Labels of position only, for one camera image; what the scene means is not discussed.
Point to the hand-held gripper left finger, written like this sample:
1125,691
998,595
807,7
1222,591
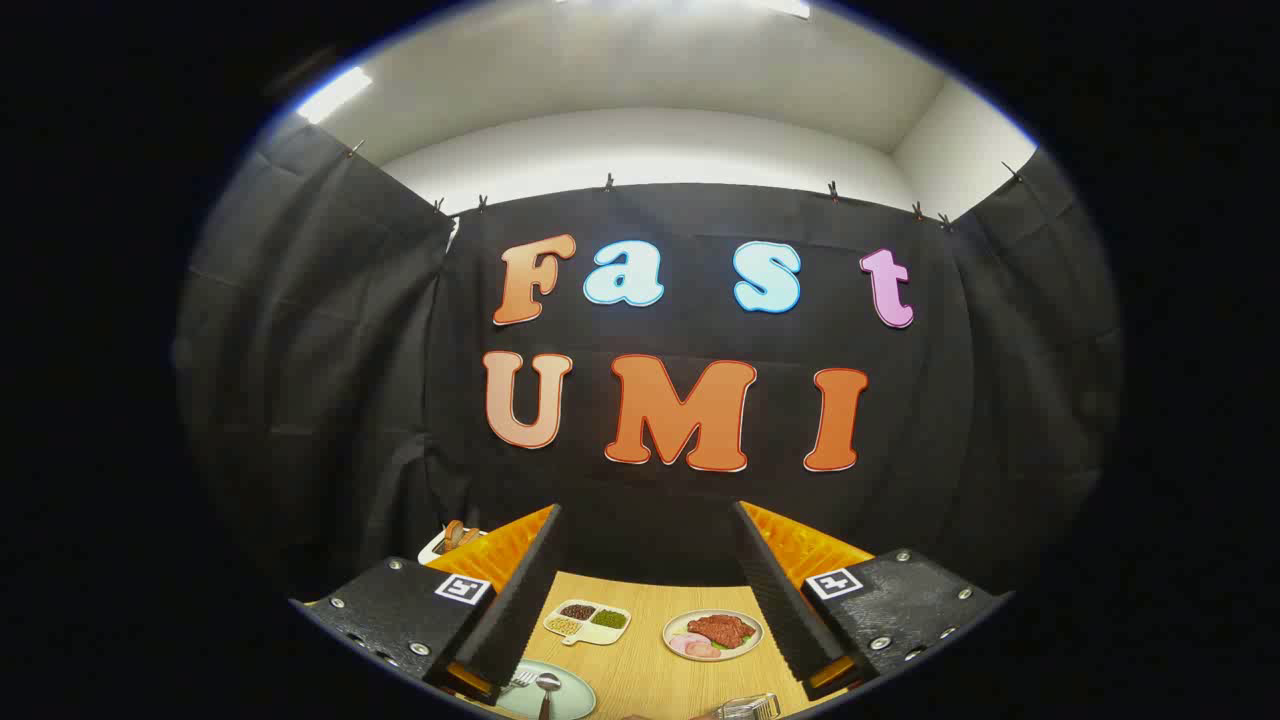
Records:
520,600

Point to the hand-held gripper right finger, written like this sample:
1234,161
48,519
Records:
780,600

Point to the plate with meat and ham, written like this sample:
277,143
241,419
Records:
715,632

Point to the white divided tray with beans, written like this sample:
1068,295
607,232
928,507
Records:
590,630

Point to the toast slice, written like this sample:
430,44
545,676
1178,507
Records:
457,535

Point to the white toaster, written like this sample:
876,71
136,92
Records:
432,549

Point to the light blue plate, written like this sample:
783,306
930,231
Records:
570,700

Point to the ceiling light strip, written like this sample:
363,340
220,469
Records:
785,7
335,94

